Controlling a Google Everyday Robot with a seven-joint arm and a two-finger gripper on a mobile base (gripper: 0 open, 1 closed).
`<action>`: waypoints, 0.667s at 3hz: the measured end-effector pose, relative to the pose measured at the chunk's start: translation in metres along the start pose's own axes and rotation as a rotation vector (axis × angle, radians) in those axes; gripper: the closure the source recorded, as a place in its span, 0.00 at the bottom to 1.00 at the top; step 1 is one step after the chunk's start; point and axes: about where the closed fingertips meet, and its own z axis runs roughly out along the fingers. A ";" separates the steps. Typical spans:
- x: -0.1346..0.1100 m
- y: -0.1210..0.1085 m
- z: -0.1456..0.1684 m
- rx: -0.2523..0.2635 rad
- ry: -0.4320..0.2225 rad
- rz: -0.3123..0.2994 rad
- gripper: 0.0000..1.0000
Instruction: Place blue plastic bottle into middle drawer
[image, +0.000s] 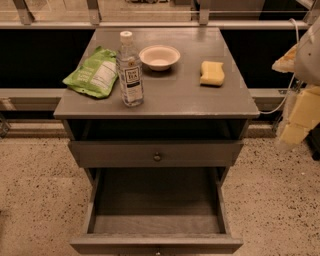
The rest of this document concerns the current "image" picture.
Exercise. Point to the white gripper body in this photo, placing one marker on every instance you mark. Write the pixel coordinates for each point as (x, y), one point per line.
(308, 57)

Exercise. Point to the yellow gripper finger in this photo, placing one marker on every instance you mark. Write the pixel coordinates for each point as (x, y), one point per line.
(292, 134)
(286, 63)

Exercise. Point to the clear plastic water bottle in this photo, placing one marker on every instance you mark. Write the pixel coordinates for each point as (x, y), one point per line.
(129, 68)

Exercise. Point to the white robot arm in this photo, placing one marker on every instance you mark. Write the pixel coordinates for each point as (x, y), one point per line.
(307, 65)

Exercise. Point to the round drawer knob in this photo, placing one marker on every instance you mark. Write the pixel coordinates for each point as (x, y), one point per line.
(157, 157)

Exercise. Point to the grey wooden drawer cabinet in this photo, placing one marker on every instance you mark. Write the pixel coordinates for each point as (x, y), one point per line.
(176, 106)

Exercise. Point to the open grey middle drawer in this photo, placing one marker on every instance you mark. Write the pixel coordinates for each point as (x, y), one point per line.
(156, 211)

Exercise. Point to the closed upper grey drawer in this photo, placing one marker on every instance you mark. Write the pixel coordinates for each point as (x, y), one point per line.
(104, 154)

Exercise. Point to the yellow sponge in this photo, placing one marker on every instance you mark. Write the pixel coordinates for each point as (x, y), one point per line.
(212, 73)

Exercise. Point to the white paper bowl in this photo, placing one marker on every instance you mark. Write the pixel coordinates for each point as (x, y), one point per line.
(159, 57)

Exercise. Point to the green snack bag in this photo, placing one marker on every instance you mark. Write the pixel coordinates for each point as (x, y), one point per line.
(96, 76)

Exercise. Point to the metal railing frame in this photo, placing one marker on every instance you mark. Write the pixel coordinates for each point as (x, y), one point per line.
(225, 14)

